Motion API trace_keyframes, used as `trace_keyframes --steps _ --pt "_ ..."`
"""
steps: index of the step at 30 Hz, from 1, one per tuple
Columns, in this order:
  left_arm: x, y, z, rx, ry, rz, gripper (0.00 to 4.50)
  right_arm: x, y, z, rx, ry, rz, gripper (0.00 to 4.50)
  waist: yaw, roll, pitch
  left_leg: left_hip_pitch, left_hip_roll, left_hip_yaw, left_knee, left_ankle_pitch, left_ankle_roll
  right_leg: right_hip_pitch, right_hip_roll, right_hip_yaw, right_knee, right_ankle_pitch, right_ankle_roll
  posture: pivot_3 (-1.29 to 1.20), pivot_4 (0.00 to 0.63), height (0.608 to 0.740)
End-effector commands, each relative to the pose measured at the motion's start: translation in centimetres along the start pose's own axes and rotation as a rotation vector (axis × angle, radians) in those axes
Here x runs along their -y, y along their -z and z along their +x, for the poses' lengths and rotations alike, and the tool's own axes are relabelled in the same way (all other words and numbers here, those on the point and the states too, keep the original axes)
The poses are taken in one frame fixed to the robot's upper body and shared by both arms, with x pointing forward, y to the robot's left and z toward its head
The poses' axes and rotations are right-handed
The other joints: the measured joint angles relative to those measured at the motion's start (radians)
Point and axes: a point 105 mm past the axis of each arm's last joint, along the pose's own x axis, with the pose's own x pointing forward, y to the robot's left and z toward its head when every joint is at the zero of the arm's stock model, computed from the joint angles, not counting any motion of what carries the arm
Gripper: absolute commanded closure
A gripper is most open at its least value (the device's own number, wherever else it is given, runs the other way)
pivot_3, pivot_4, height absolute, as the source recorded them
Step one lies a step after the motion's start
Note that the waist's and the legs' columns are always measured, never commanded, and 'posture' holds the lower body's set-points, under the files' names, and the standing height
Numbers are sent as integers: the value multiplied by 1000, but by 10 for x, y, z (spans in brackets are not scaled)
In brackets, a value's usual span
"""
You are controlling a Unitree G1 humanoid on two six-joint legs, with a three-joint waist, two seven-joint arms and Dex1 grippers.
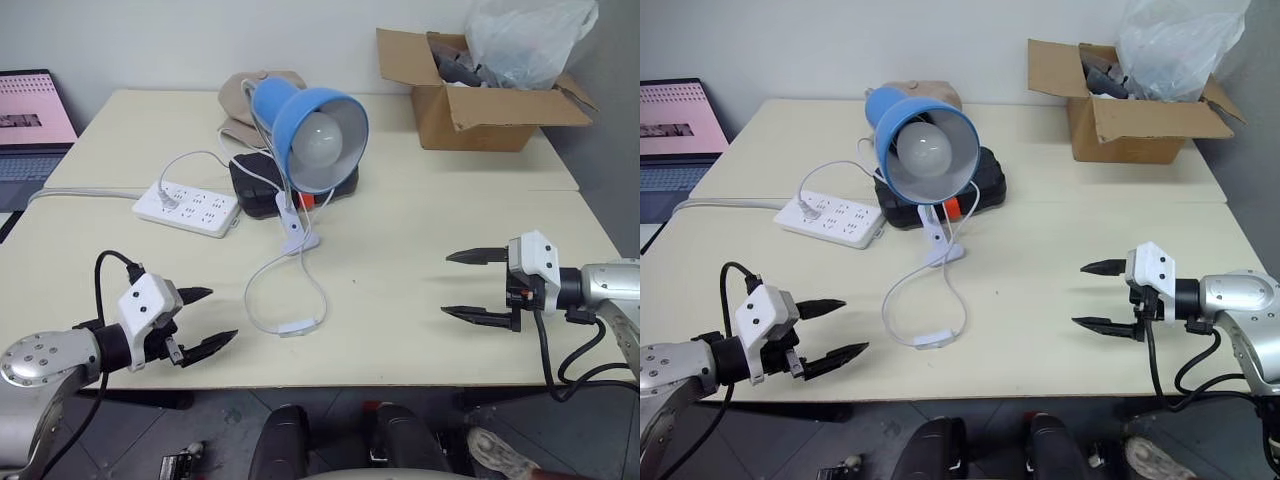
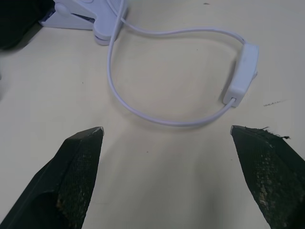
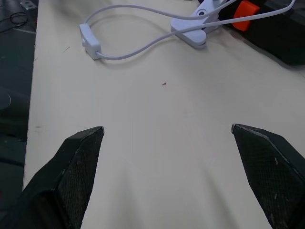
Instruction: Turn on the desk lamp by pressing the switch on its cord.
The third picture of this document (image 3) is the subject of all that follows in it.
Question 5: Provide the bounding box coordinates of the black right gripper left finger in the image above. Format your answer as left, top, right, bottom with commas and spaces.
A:
0, 126, 105, 229

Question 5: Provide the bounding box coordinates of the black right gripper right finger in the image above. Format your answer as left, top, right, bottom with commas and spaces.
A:
231, 123, 305, 229

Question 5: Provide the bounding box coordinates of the white clip lamp clamp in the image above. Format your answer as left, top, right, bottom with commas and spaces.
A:
170, 0, 235, 50

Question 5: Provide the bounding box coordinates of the black box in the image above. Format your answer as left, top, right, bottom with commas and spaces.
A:
218, 0, 305, 67

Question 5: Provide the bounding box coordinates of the orange plastic block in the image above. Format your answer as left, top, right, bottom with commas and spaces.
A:
233, 0, 261, 32

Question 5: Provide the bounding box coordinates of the white inline cable switch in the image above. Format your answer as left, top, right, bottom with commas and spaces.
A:
79, 23, 102, 61

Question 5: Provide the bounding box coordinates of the white cable with inline switch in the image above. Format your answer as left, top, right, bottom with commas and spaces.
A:
85, 0, 296, 62

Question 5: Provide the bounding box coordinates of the thin black wire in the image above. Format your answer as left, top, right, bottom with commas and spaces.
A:
0, 9, 29, 33

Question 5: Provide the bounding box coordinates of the grey metal bracket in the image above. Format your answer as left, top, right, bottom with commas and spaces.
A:
20, 0, 38, 9

